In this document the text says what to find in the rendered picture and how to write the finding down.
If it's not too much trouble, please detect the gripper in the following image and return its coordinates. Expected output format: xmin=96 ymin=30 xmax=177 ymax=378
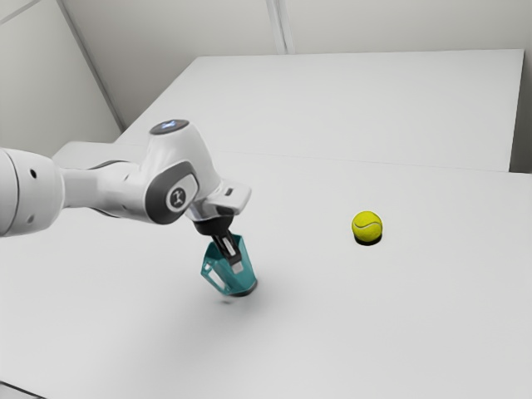
xmin=192 ymin=211 xmax=244 ymax=274

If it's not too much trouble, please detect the teal faceted mug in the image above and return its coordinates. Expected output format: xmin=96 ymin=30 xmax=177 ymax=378
xmin=199 ymin=234 xmax=259 ymax=297

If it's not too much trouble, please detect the yellow tennis ball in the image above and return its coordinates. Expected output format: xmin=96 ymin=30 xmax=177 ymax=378
xmin=351 ymin=210 xmax=384 ymax=244

